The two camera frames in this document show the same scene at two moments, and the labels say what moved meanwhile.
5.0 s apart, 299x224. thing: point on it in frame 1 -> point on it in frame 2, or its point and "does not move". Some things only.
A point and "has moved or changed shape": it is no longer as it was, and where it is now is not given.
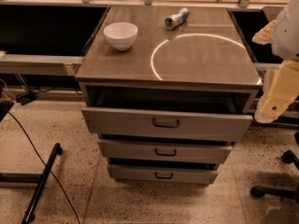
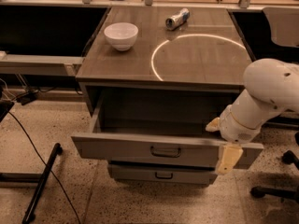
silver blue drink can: (174, 21) does not move
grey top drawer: (170, 124) has moved or changed shape
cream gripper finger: (280, 88) -> (231, 154)
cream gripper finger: (264, 35) -> (213, 126)
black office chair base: (288, 157) does not move
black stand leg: (30, 211) does not move
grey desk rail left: (38, 64) does not move
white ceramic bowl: (121, 35) does not move
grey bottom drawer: (163, 174) does not move
